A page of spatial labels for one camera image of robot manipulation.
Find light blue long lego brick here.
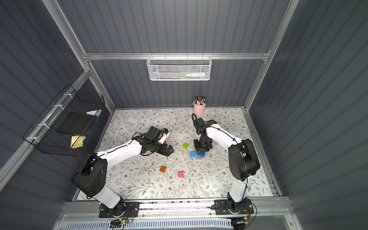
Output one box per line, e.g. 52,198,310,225
189,151,199,158

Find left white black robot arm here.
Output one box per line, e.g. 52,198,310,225
71,126,173,212

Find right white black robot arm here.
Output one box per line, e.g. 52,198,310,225
191,113,260,214

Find orange lego brick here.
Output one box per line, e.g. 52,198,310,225
160,166,167,173

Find pink pen cup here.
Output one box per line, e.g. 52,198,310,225
193,104,206,117

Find floral table mat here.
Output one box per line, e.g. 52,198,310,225
76,107,275,200

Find markers in cup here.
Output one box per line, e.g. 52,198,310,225
192,96,206,105

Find pastel sticky note pad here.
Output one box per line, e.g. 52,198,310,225
86,109,102,117

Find white bottle in basket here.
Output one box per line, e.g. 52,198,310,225
185,72,206,79

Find yellow sticky notes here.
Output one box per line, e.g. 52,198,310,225
71,136,86,149

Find black notebook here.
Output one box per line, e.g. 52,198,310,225
57,112,97,136

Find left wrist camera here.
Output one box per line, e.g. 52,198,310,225
158,128,170,144

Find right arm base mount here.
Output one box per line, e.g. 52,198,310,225
210,199,255,216

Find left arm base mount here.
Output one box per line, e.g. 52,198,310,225
99,201,140,218

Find white wire mesh basket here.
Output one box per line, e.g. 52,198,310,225
146,55,212,81

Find black wire wall basket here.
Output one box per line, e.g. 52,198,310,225
23,87,105,157

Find aluminium rail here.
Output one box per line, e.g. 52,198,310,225
57,196,294,221

